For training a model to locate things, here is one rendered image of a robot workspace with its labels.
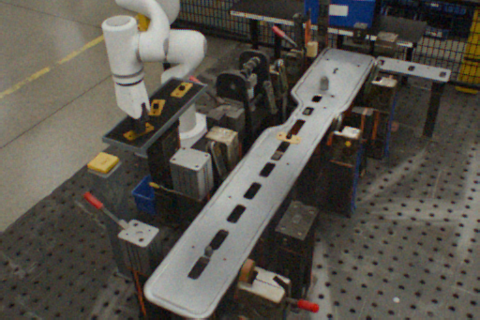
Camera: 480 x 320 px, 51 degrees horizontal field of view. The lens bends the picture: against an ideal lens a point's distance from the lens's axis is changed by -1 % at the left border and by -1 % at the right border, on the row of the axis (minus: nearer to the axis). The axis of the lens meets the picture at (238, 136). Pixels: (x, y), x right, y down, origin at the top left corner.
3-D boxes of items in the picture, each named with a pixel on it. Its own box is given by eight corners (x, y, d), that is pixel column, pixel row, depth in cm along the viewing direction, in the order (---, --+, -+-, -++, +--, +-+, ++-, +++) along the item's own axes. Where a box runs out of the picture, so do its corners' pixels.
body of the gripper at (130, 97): (106, 72, 135) (113, 108, 142) (127, 86, 129) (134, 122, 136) (129, 63, 139) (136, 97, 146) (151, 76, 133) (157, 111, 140)
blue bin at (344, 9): (370, 28, 223) (374, 0, 215) (302, 22, 231) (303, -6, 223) (374, 13, 235) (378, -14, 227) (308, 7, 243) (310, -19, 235)
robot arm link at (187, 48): (165, 79, 202) (157, 23, 188) (211, 80, 201) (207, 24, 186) (158, 96, 193) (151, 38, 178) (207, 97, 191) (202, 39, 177)
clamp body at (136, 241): (163, 335, 145) (144, 252, 123) (131, 320, 149) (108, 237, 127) (181, 309, 151) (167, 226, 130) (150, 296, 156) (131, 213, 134)
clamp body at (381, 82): (384, 165, 200) (397, 90, 179) (355, 157, 205) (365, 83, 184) (390, 152, 207) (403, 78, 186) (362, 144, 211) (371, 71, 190)
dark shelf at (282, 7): (416, 49, 213) (417, 42, 211) (227, 15, 247) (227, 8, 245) (426, 28, 228) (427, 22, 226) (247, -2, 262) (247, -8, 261)
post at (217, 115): (225, 209, 184) (218, 118, 160) (213, 205, 186) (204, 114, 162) (232, 200, 187) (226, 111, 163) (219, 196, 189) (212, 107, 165)
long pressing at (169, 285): (215, 331, 113) (215, 327, 112) (133, 294, 122) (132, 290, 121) (378, 58, 210) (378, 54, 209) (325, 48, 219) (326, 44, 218)
